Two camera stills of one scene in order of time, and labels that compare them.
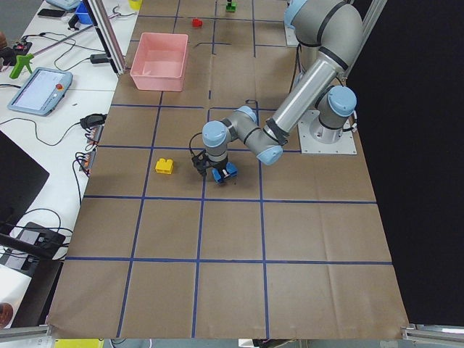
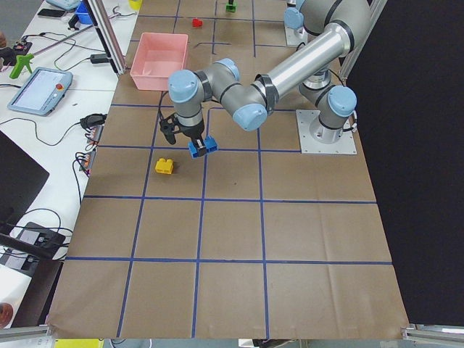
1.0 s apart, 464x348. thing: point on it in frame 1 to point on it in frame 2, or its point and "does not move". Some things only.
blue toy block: [230, 170] to [210, 145]
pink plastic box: [160, 61] does not move
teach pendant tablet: [42, 93] does not move
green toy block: [232, 7] does not move
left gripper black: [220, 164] to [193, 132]
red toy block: [196, 22] does not move
